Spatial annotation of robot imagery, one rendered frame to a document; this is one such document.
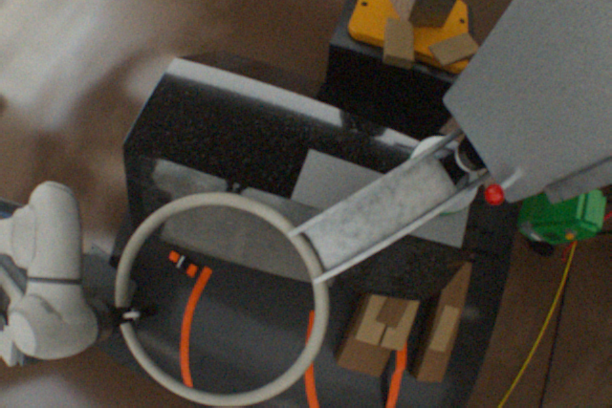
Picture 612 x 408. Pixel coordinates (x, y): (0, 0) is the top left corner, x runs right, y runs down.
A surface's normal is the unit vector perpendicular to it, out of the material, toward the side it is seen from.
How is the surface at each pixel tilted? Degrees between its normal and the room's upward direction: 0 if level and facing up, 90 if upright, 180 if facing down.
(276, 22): 0
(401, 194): 16
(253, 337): 0
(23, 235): 22
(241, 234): 45
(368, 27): 0
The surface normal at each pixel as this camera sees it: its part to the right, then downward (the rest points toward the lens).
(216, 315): 0.00, -0.28
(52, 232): 0.73, -0.31
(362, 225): -0.24, -0.14
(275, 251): -0.21, 0.45
